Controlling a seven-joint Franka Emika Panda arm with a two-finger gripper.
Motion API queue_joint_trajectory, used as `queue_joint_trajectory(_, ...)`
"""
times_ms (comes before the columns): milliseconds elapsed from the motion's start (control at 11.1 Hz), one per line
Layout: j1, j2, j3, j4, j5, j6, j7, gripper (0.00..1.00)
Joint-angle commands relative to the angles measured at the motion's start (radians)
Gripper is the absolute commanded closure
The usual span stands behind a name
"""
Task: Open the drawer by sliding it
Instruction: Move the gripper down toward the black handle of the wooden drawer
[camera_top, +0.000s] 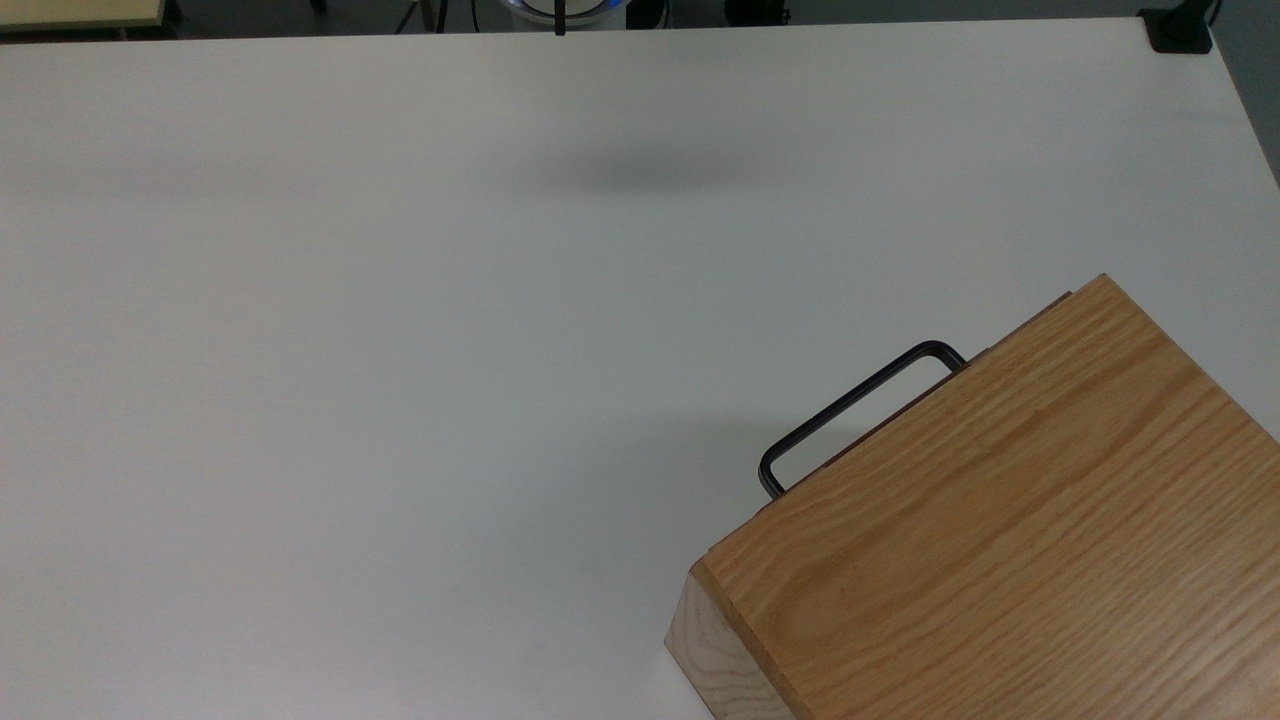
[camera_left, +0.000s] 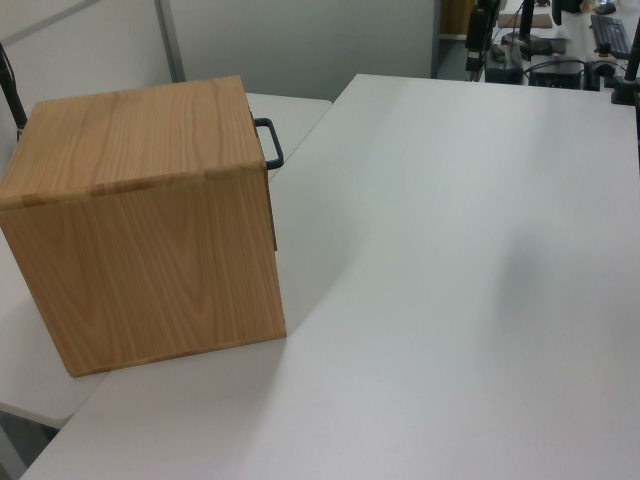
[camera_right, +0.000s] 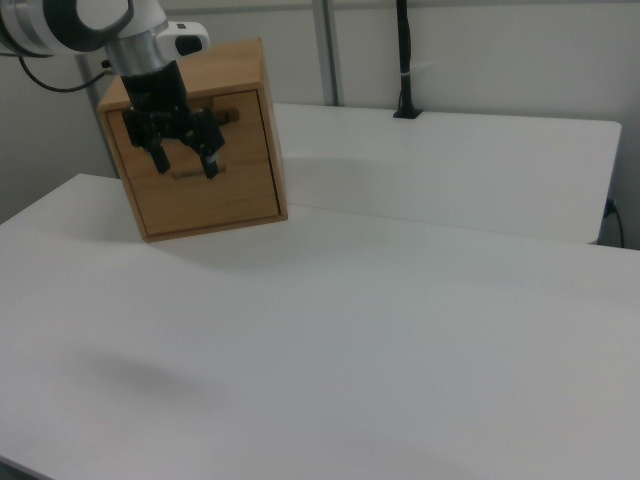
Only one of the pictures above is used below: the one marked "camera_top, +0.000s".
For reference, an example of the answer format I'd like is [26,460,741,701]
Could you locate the black metal drawer handle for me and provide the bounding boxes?
[758,340,969,499]

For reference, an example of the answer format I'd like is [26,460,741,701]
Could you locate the light wooden drawer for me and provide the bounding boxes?
[750,290,1074,516]

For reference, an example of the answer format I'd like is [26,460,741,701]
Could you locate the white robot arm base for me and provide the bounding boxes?
[497,0,631,32]

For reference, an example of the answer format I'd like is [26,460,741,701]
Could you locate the oak wooden drawer cabinet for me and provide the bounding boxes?
[665,273,1280,720]

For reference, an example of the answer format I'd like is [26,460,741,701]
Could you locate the tripod legs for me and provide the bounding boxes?
[395,0,452,35]

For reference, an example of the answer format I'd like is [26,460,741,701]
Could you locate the black round floor object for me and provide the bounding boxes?
[724,0,793,27]

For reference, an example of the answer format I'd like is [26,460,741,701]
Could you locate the pale yellow side table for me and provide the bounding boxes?
[0,0,167,34]

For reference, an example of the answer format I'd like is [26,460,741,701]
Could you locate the black table clamp mount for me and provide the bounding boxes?
[1139,0,1218,55]

